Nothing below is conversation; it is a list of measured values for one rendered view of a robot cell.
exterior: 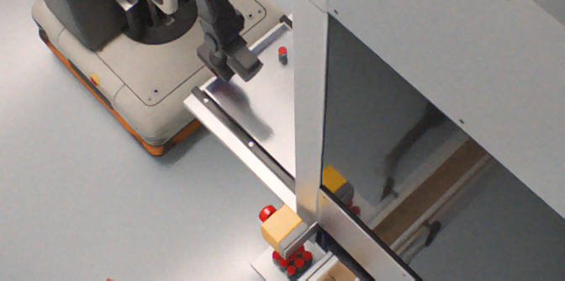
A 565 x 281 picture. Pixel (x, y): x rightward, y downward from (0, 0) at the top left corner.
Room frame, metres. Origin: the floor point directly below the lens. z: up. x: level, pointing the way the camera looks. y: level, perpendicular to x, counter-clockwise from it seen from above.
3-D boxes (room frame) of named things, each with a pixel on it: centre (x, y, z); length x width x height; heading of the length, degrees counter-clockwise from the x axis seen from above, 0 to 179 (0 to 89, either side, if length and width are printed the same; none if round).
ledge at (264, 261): (0.55, -0.01, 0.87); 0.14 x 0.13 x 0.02; 41
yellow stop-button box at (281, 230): (0.60, 0.01, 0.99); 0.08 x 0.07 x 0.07; 41
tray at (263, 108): (0.94, -0.02, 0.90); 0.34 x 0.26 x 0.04; 41
